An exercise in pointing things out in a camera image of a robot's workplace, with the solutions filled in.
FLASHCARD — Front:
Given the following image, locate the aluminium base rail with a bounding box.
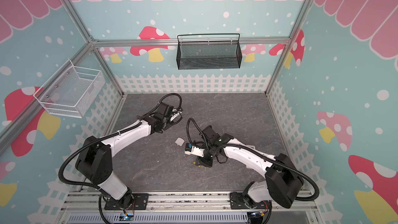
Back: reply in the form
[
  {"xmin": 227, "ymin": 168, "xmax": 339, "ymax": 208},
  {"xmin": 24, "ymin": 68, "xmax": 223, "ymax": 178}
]
[{"xmin": 58, "ymin": 189, "xmax": 321, "ymax": 224}]

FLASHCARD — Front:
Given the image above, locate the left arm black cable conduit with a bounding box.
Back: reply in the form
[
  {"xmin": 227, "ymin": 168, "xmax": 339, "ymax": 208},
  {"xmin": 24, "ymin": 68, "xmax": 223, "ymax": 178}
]
[{"xmin": 58, "ymin": 93, "xmax": 183, "ymax": 224}]

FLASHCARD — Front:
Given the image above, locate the black mesh wall basket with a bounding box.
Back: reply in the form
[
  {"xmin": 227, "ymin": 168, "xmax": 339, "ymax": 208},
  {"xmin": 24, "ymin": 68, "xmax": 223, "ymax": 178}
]
[{"xmin": 176, "ymin": 33, "xmax": 243, "ymax": 70}]

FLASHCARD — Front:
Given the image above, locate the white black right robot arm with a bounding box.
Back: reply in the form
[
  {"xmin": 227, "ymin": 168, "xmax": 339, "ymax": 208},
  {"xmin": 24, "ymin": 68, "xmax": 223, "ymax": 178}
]
[{"xmin": 197, "ymin": 125, "xmax": 304, "ymax": 208}]

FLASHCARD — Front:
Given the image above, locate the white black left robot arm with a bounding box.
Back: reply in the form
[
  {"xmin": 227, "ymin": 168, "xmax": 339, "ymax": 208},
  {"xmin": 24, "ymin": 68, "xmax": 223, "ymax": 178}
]
[{"xmin": 75, "ymin": 102, "xmax": 182, "ymax": 209}]

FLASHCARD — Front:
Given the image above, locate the white battery cover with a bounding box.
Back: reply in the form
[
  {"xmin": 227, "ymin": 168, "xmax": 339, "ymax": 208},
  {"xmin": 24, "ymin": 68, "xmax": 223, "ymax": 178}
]
[{"xmin": 175, "ymin": 138, "xmax": 185, "ymax": 146}]

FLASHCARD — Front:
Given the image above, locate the white wire wall basket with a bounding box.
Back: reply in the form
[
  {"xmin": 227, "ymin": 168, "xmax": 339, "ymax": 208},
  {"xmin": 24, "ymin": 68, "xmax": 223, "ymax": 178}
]
[{"xmin": 33, "ymin": 60, "xmax": 105, "ymax": 118}]

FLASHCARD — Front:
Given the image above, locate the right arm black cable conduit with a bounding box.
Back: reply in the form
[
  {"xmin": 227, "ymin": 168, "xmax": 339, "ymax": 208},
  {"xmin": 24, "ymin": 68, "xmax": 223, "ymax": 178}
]
[{"xmin": 186, "ymin": 118, "xmax": 320, "ymax": 202}]

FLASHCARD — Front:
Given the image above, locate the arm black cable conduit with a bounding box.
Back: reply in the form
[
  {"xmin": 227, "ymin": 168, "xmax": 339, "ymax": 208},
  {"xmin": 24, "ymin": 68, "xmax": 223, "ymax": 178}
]
[
  {"xmin": 58, "ymin": 93, "xmax": 183, "ymax": 224},
  {"xmin": 186, "ymin": 118, "xmax": 320, "ymax": 202}
]

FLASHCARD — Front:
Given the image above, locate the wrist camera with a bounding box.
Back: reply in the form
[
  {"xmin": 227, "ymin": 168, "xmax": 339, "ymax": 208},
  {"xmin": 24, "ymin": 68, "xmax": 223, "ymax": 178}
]
[
  {"xmin": 184, "ymin": 143, "xmax": 204, "ymax": 157},
  {"xmin": 169, "ymin": 111, "xmax": 182, "ymax": 125}
]

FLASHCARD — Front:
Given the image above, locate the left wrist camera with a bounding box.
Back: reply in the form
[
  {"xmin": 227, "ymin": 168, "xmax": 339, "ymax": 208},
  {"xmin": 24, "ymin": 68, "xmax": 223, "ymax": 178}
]
[{"xmin": 169, "ymin": 111, "xmax": 182, "ymax": 125}]

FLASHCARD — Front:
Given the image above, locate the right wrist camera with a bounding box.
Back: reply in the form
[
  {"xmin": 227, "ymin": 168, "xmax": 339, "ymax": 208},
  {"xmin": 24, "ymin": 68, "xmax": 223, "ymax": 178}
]
[{"xmin": 184, "ymin": 143, "xmax": 204, "ymax": 157}]

